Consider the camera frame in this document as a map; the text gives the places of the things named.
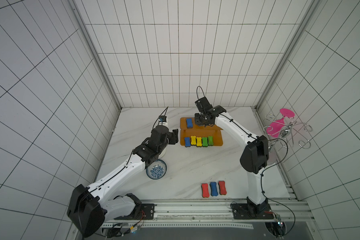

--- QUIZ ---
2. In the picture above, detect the blue eraser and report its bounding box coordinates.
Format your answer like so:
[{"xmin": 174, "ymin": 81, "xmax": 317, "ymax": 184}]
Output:
[
  {"xmin": 184, "ymin": 137, "xmax": 192, "ymax": 148},
  {"xmin": 210, "ymin": 182, "xmax": 219, "ymax": 197},
  {"xmin": 186, "ymin": 118, "xmax": 194, "ymax": 129}
]

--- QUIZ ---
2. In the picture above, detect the chrome cup tree stand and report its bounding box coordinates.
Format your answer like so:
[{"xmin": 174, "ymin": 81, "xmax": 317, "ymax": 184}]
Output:
[{"xmin": 263, "ymin": 113, "xmax": 313, "ymax": 149}]

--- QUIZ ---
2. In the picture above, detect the green bottom eraser right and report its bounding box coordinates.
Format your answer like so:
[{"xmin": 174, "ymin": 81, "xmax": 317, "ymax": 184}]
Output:
[{"xmin": 208, "ymin": 136, "xmax": 214, "ymax": 146}]

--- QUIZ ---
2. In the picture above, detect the blue bottom eraser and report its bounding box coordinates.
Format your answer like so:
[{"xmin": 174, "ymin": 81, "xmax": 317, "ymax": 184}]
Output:
[{"xmin": 184, "ymin": 137, "xmax": 192, "ymax": 148}]

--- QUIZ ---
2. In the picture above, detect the pink disc middle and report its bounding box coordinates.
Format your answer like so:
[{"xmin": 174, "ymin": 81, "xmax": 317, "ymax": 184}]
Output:
[{"xmin": 266, "ymin": 118, "xmax": 285, "ymax": 138}]

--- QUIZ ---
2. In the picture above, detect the yellow bottom eraser left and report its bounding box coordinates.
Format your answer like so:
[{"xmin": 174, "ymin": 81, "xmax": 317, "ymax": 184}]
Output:
[{"xmin": 190, "ymin": 136, "xmax": 197, "ymax": 146}]

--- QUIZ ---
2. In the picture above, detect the green eraser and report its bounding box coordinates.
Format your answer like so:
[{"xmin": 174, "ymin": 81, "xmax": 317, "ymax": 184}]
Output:
[
  {"xmin": 208, "ymin": 136, "xmax": 214, "ymax": 146},
  {"xmin": 202, "ymin": 137, "xmax": 209, "ymax": 147}
]

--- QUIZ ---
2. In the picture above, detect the white upturned bowl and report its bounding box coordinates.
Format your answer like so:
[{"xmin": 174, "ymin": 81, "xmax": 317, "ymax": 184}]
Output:
[{"xmin": 158, "ymin": 148, "xmax": 167, "ymax": 159}]

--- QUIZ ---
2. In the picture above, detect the blue patterned bowl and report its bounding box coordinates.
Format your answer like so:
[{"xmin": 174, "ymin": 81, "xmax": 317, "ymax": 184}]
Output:
[{"xmin": 146, "ymin": 159, "xmax": 168, "ymax": 180}]

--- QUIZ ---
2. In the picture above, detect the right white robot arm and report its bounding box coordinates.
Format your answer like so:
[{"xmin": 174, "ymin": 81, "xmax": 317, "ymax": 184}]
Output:
[{"xmin": 195, "ymin": 97, "xmax": 269, "ymax": 216}]

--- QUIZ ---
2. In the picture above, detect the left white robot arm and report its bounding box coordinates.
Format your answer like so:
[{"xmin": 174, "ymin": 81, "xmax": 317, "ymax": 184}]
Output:
[{"xmin": 67, "ymin": 125, "xmax": 179, "ymax": 238}]

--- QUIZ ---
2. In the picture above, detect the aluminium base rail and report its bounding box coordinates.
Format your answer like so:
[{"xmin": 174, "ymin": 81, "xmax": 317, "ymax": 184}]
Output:
[{"xmin": 68, "ymin": 198, "xmax": 322, "ymax": 240}]

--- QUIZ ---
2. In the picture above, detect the green bottom eraser left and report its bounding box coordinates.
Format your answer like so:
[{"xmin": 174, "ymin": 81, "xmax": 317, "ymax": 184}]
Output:
[{"xmin": 202, "ymin": 137, "xmax": 209, "ymax": 147}]

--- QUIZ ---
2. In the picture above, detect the orange two-tier shelf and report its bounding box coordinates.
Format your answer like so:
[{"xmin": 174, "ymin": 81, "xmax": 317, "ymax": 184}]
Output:
[{"xmin": 180, "ymin": 117, "xmax": 223, "ymax": 147}]

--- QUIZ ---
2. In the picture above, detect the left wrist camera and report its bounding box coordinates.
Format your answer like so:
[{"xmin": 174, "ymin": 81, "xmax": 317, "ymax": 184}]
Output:
[{"xmin": 158, "ymin": 115, "xmax": 167, "ymax": 123}]

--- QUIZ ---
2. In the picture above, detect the pink disc top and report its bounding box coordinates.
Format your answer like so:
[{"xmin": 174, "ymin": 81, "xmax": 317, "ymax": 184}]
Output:
[{"xmin": 280, "ymin": 109, "xmax": 295, "ymax": 119}]

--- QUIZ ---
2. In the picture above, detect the pink disc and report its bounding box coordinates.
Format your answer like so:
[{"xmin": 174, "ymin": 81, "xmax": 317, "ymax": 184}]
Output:
[
  {"xmin": 280, "ymin": 109, "xmax": 295, "ymax": 119},
  {"xmin": 266, "ymin": 118, "xmax": 285, "ymax": 138}
]

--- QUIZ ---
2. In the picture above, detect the yellow bottom eraser right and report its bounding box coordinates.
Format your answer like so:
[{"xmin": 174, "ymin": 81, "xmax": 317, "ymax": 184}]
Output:
[{"xmin": 196, "ymin": 137, "xmax": 203, "ymax": 147}]

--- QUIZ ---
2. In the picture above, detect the yellow eraser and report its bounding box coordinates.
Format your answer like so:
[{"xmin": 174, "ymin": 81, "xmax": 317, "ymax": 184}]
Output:
[
  {"xmin": 196, "ymin": 137, "xmax": 203, "ymax": 147},
  {"xmin": 190, "ymin": 136, "xmax": 197, "ymax": 146}
]

